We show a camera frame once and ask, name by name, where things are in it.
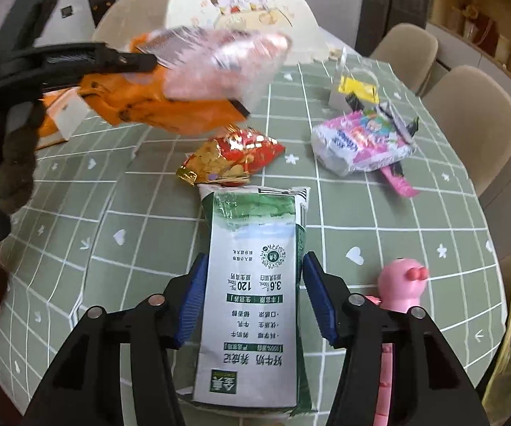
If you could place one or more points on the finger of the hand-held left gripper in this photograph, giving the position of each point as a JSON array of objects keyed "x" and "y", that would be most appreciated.
[
  {"x": 95, "y": 60},
  {"x": 240, "y": 107}
]

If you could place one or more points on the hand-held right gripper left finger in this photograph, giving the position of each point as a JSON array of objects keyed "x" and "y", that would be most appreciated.
[{"x": 193, "y": 301}]

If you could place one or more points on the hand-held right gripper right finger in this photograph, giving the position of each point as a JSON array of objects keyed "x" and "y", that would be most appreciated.
[{"x": 319, "y": 301}]

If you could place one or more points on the red gold snack packet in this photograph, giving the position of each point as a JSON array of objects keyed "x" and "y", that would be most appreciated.
[{"x": 233, "y": 155}]

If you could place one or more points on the orange clear bread bag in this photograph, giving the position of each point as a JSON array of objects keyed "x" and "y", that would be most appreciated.
[{"x": 184, "y": 88}]

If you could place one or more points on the green white milk carton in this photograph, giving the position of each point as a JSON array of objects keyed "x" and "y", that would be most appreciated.
[{"x": 255, "y": 275}]

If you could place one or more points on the pink cartoon snack wrapper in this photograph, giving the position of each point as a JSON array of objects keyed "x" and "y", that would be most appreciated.
[{"x": 362, "y": 142}]

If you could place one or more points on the magenta small wrapper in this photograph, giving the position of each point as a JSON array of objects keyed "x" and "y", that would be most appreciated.
[{"x": 399, "y": 184}]

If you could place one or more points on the person's left forearm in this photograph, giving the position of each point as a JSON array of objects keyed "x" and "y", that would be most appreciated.
[{"x": 15, "y": 164}]

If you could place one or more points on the orange tissue box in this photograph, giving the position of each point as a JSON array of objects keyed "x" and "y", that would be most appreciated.
[{"x": 66, "y": 115}]

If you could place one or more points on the pink caterpillar toy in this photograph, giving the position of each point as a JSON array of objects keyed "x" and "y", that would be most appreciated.
[{"x": 399, "y": 288}]

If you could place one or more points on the printed mesh food cover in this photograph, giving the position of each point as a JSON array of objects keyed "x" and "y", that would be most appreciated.
[{"x": 246, "y": 22}]

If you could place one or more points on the small white yellow box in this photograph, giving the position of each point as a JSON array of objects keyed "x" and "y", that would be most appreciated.
[{"x": 357, "y": 88}]

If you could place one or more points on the beige dining chair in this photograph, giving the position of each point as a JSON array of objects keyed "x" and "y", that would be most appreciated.
[
  {"x": 406, "y": 53},
  {"x": 473, "y": 120}
]

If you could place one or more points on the beige wall cabinet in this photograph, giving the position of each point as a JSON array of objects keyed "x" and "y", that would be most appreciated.
[{"x": 481, "y": 17}]

